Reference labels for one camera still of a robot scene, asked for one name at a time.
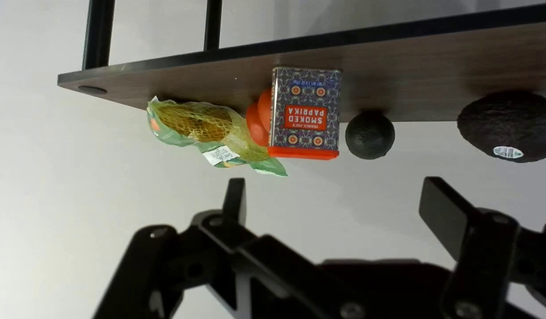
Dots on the large dark avocado with sticker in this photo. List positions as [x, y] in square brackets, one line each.
[510, 121]

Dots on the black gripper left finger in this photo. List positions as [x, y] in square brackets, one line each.
[185, 272]

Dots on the red-lid small jar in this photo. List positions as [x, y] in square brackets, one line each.
[306, 112]

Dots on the green plastic food bag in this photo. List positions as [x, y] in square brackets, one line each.
[196, 125]

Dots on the dark wood black-frame shelf unit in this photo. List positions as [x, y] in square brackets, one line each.
[404, 71]

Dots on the orange round fruit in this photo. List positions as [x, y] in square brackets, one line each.
[258, 121]

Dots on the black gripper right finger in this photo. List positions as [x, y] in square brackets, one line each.
[492, 266]

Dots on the small dark round avocado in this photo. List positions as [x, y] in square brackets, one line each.
[372, 135]

